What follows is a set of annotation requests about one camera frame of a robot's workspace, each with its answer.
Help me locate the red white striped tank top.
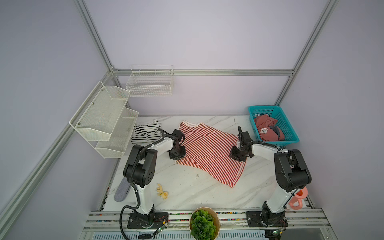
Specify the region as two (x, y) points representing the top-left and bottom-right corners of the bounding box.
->
(176, 121), (246, 188)

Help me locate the black white striped tank top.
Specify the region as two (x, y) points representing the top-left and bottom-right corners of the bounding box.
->
(131, 120), (163, 144)

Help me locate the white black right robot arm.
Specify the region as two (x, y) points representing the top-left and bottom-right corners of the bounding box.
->
(230, 127), (312, 227)

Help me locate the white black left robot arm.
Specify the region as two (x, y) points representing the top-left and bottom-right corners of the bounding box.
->
(119, 128), (186, 240)

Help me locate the dusty red tank top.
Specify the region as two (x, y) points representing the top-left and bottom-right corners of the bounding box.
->
(254, 115), (285, 142)

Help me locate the teal plastic basket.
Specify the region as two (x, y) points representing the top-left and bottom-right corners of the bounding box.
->
(248, 106), (299, 147)

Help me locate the yellow banana peel toy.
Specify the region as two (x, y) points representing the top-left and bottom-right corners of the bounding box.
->
(157, 184), (169, 200)

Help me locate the pink watering can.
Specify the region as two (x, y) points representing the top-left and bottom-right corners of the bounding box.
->
(289, 187), (308, 210)

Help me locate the green plant in pot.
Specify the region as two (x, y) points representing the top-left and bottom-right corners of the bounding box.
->
(189, 207), (221, 240)

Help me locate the white mesh two-tier shelf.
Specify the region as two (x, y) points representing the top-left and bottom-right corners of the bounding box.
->
(69, 82), (139, 159)

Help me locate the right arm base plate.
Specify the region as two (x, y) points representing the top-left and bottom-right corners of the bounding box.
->
(246, 211), (288, 228)

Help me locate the white wire wall basket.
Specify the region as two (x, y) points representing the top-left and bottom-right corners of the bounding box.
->
(126, 65), (174, 97)

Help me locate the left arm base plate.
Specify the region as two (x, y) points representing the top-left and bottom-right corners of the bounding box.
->
(127, 211), (169, 229)

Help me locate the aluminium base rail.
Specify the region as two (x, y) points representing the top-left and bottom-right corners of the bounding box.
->
(80, 208), (337, 240)

